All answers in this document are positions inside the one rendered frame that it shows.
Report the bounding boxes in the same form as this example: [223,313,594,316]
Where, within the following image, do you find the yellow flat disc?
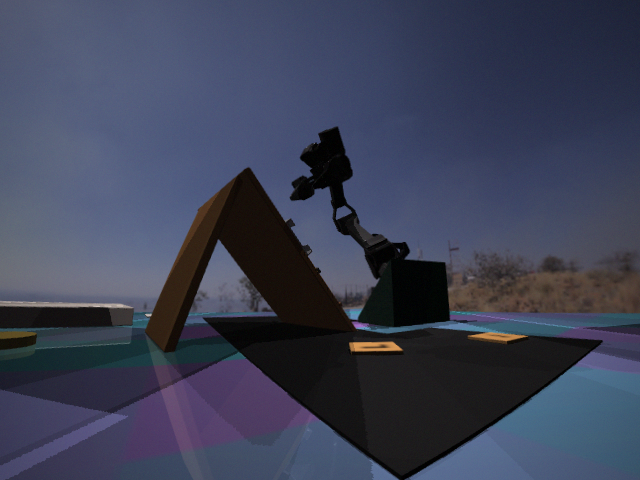
[0,331,37,350]

